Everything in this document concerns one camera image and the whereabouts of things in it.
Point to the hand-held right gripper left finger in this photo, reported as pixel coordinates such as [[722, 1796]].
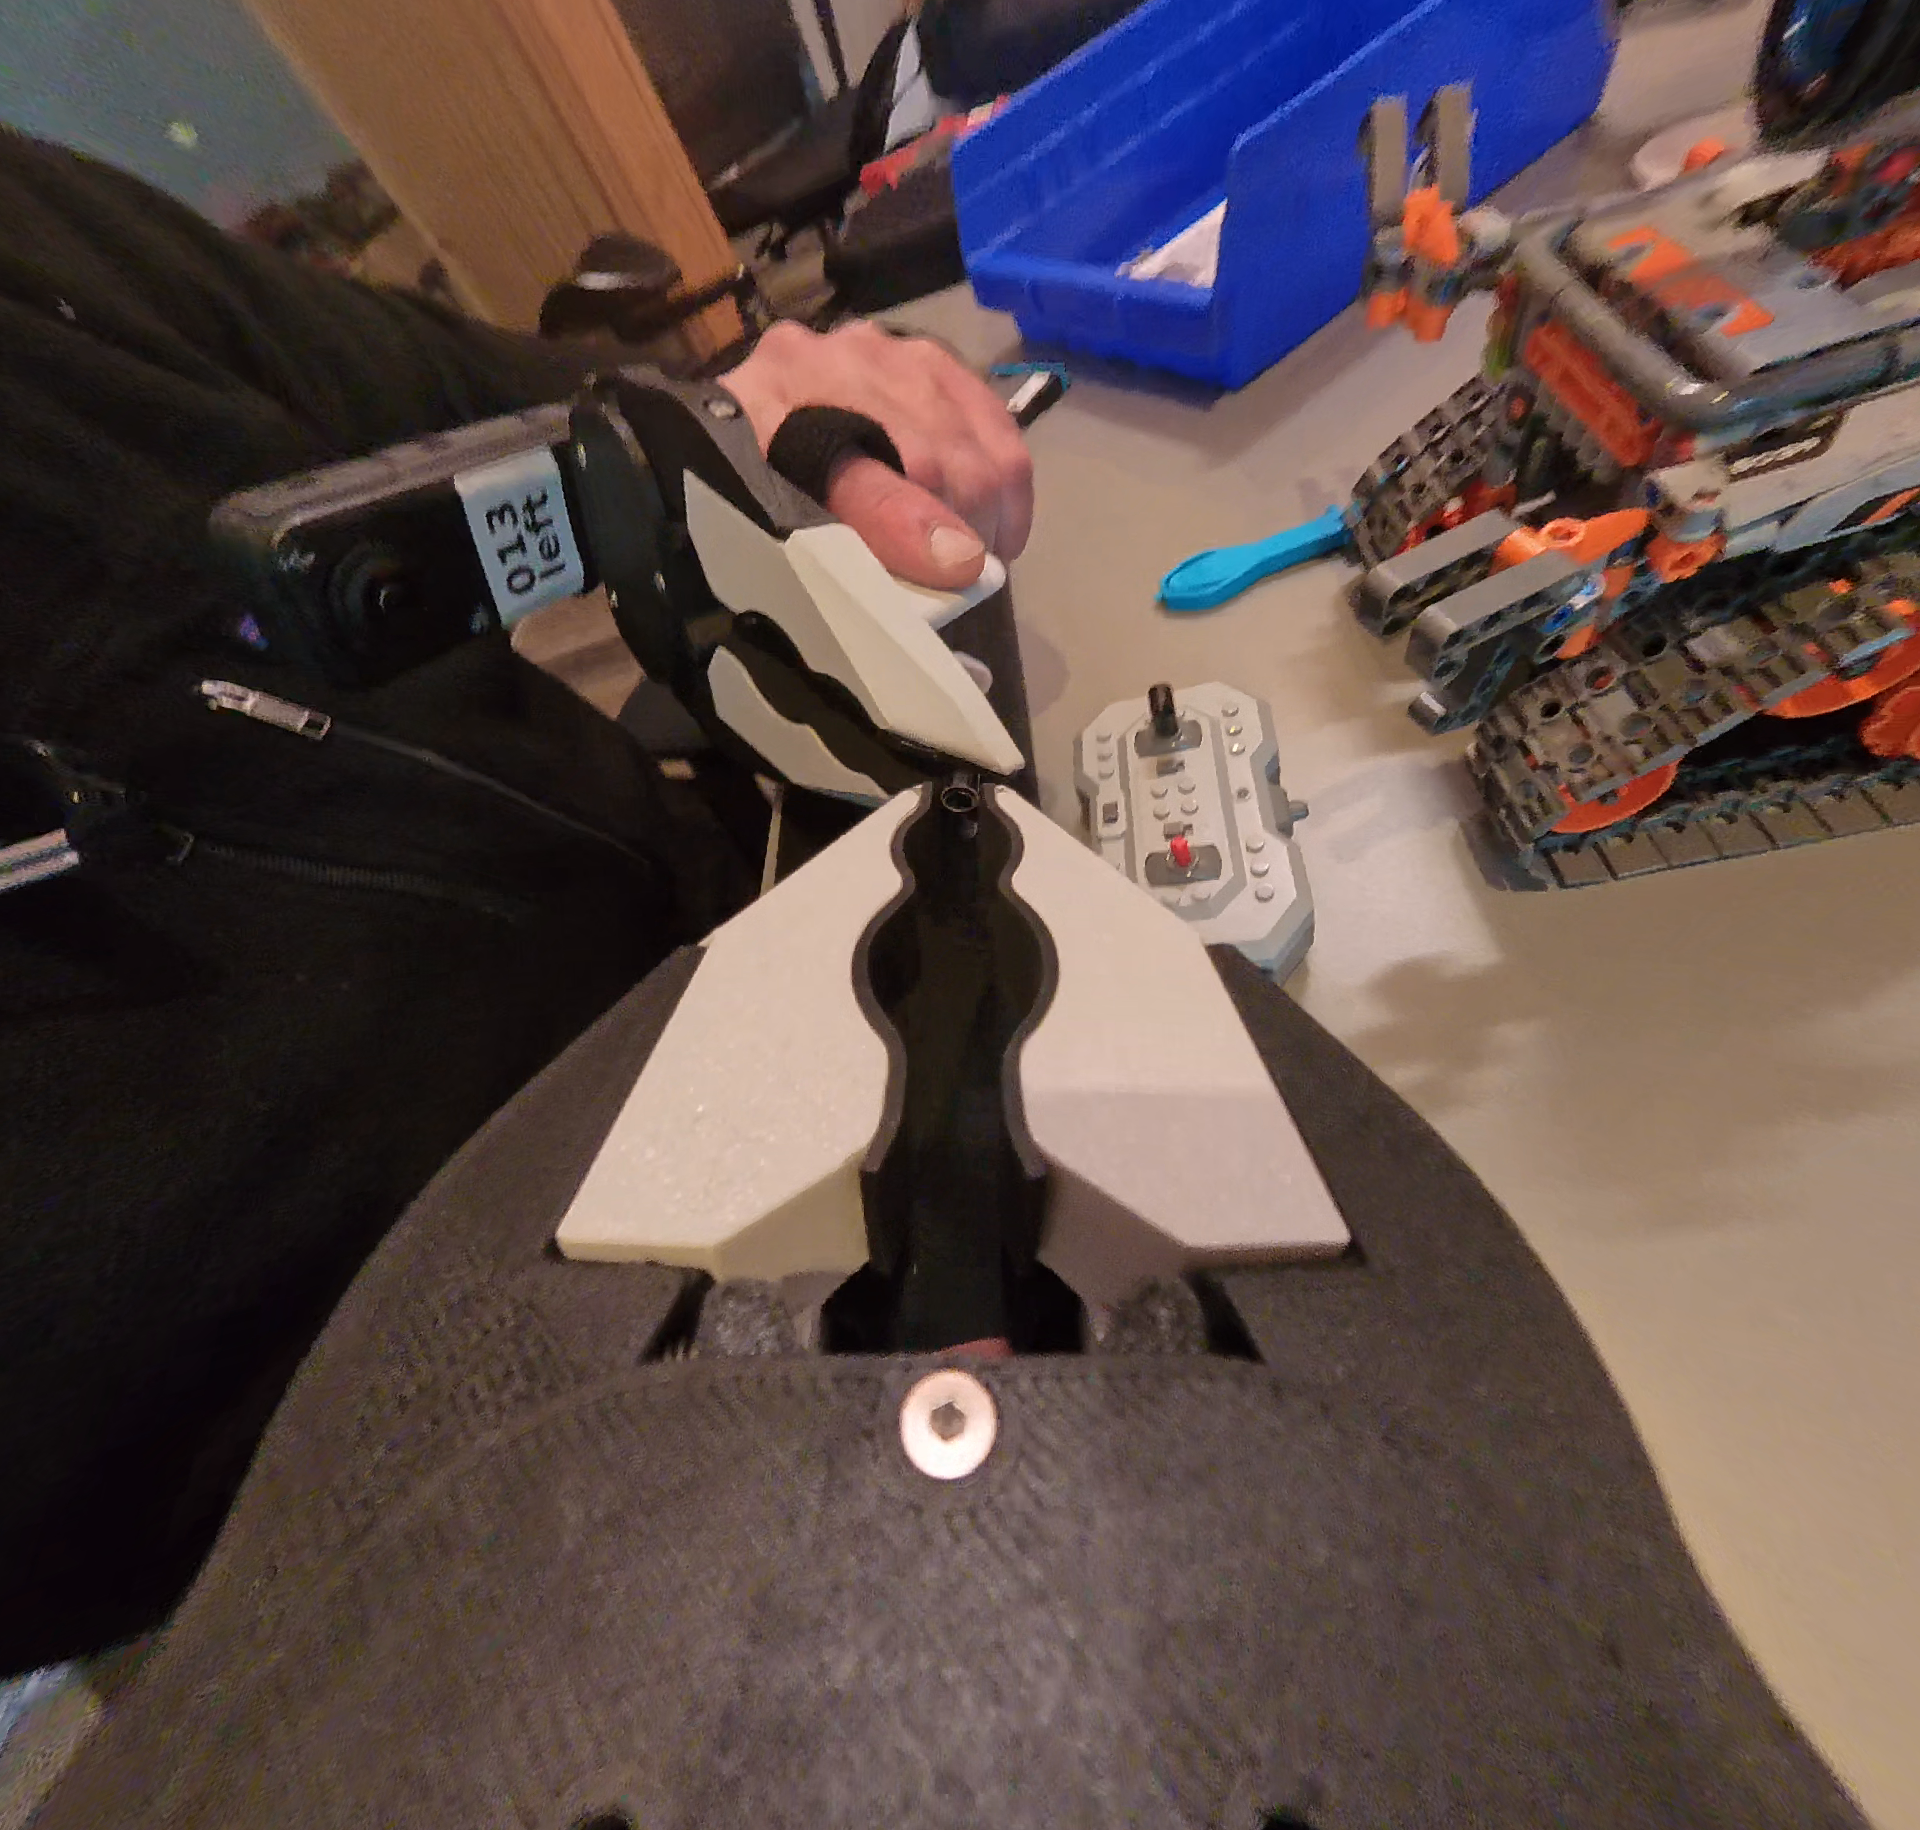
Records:
[[722, 1109]]

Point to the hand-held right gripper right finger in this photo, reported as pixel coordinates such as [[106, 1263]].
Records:
[[1187, 1109]]

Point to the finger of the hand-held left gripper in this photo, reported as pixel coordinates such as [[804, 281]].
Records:
[[854, 614], [794, 736]]

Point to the black plastic pin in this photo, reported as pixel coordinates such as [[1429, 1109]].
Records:
[[1163, 711], [958, 795]]

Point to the white control hub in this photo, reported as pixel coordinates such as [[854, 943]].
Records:
[[1200, 809]]

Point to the blue brick separator tool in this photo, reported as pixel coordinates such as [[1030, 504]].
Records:
[[1245, 564]]

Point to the blue plastic bin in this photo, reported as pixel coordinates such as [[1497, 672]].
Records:
[[1352, 137]]

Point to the tracked toy robot vehicle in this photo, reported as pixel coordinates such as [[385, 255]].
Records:
[[1652, 586]]

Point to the person's left forearm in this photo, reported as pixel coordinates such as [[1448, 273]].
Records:
[[374, 349]]

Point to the person's left hand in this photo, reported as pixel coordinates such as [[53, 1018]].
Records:
[[929, 406]]

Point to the black chair armrest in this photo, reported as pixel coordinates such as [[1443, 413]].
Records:
[[631, 278]]

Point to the wooden panel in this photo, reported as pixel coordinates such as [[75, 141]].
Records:
[[495, 89]]

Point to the black fabric case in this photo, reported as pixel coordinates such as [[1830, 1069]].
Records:
[[1078, 4]]

